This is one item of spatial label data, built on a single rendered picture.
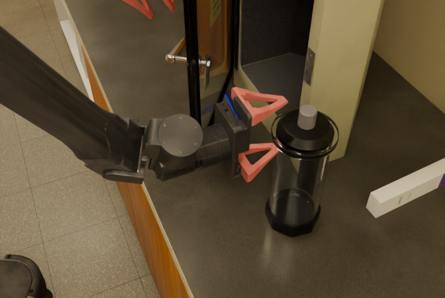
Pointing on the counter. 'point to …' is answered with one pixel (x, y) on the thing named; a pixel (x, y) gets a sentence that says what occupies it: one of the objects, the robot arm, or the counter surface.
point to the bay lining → (273, 13)
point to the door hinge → (237, 15)
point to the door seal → (197, 38)
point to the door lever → (177, 53)
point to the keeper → (309, 66)
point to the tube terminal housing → (338, 42)
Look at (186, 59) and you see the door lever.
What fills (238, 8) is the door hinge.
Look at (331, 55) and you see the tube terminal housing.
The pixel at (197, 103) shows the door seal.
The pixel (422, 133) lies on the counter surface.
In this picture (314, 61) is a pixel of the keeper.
